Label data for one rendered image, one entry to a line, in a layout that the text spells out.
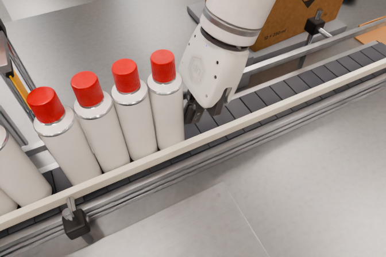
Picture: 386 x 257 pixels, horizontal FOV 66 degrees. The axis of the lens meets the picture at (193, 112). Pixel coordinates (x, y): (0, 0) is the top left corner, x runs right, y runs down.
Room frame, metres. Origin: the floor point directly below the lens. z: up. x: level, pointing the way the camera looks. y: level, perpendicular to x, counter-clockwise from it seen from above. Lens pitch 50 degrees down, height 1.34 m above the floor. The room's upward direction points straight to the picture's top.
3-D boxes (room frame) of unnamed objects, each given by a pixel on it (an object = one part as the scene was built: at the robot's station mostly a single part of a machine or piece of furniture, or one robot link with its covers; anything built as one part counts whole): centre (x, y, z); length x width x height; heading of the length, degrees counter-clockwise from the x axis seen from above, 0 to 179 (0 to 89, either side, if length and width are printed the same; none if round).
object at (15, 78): (0.25, 0.20, 1.09); 0.03 x 0.01 x 0.06; 27
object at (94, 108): (0.27, 0.13, 0.98); 0.05 x 0.05 x 0.20
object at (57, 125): (0.24, 0.18, 0.98); 0.05 x 0.05 x 0.20
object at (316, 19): (0.56, -0.28, 0.91); 0.07 x 0.03 x 0.17; 27
